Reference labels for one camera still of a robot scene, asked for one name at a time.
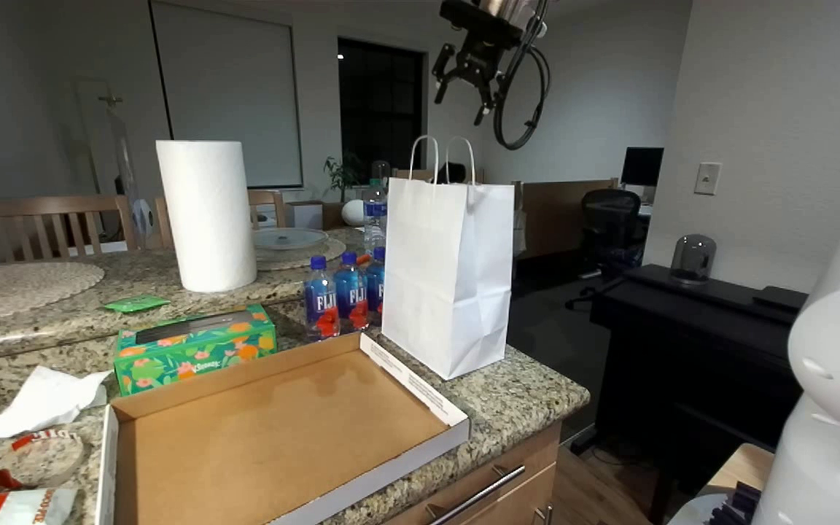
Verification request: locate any wooden desk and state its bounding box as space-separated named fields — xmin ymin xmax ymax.
xmin=514 ymin=177 xmax=626 ymax=262

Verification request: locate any small green packet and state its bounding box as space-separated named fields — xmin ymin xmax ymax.
xmin=100 ymin=292 xmax=168 ymax=316

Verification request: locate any small grey speaker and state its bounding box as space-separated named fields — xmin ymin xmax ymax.
xmin=667 ymin=232 xmax=719 ymax=283

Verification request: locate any cardboard cover box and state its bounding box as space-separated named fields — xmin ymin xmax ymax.
xmin=97 ymin=330 xmax=473 ymax=525

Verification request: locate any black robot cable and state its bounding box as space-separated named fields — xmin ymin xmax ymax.
xmin=490 ymin=8 xmax=553 ymax=154

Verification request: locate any green tissue box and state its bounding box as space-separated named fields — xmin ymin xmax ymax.
xmin=111 ymin=301 xmax=279 ymax=397

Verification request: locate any cardboard floor box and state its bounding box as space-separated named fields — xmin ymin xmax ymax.
xmin=664 ymin=440 xmax=778 ymax=525

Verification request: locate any beige speckled pouch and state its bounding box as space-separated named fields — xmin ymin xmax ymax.
xmin=5 ymin=426 xmax=87 ymax=491

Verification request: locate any white paper bag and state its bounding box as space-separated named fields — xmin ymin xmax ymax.
xmin=378 ymin=130 xmax=518 ymax=383

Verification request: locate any white paper napkin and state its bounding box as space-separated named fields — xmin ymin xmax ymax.
xmin=0 ymin=361 xmax=114 ymax=447

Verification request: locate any white light switch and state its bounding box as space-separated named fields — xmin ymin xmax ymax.
xmin=692 ymin=161 xmax=724 ymax=199

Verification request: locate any round glass lid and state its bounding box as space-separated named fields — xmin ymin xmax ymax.
xmin=253 ymin=224 xmax=333 ymax=256

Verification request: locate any white paper towel roll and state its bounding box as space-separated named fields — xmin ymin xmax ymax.
xmin=154 ymin=138 xmax=260 ymax=295

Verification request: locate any grey closet door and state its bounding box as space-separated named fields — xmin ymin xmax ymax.
xmin=148 ymin=0 xmax=304 ymax=193

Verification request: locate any blue capped water bottle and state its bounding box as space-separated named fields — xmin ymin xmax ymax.
xmin=301 ymin=253 xmax=342 ymax=342
xmin=333 ymin=247 xmax=374 ymax=335
xmin=364 ymin=246 xmax=388 ymax=330
xmin=364 ymin=199 xmax=390 ymax=253

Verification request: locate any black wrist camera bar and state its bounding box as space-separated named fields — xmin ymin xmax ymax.
xmin=438 ymin=0 xmax=528 ymax=46

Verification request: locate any small green houseplant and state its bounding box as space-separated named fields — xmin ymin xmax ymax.
xmin=323 ymin=151 xmax=390 ymax=200

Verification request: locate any dark window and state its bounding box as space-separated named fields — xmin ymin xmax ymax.
xmin=336 ymin=36 xmax=431 ymax=186

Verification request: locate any dark computer monitor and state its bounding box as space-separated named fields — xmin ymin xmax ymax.
xmin=622 ymin=146 xmax=664 ymax=189

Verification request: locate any metal drawer handle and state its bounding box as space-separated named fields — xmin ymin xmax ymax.
xmin=426 ymin=464 xmax=531 ymax=525

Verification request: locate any white round vase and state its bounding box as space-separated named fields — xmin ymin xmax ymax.
xmin=337 ymin=195 xmax=371 ymax=231

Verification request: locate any black office chair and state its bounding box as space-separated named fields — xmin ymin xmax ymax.
xmin=562 ymin=186 xmax=644 ymax=316

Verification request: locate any round woven placemat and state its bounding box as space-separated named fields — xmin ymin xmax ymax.
xmin=253 ymin=227 xmax=349 ymax=275
xmin=0 ymin=256 xmax=108 ymax=330

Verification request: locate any black digital piano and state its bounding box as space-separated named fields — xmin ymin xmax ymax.
xmin=590 ymin=262 xmax=816 ymax=525

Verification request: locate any wooden counter base cabinet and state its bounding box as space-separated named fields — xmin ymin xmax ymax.
xmin=378 ymin=421 xmax=562 ymax=525

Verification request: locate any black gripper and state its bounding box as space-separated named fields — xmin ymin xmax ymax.
xmin=431 ymin=36 xmax=514 ymax=129

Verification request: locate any red white snack packet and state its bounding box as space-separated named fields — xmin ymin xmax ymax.
xmin=0 ymin=469 xmax=81 ymax=525

